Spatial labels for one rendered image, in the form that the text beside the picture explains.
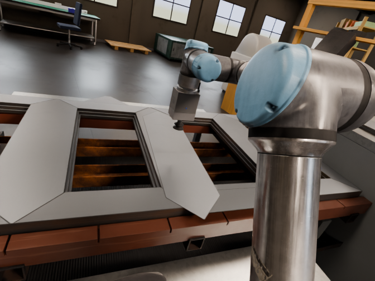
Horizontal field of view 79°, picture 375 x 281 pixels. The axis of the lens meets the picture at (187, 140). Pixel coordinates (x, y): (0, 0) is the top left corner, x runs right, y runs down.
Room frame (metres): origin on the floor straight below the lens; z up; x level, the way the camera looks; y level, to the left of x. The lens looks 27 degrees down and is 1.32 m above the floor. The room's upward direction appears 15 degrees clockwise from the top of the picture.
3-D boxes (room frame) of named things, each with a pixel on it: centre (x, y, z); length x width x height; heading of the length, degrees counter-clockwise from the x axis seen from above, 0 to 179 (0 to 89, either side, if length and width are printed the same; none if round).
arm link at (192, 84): (0.80, 0.05, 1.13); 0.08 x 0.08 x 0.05
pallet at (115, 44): (8.07, 2.78, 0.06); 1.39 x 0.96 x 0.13; 125
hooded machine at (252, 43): (5.49, -0.91, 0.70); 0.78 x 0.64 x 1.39; 35
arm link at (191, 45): (0.80, 0.05, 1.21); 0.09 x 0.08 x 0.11; 22
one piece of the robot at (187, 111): (0.81, 0.05, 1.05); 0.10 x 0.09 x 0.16; 27
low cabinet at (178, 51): (8.94, 1.02, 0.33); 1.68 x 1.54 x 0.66; 125
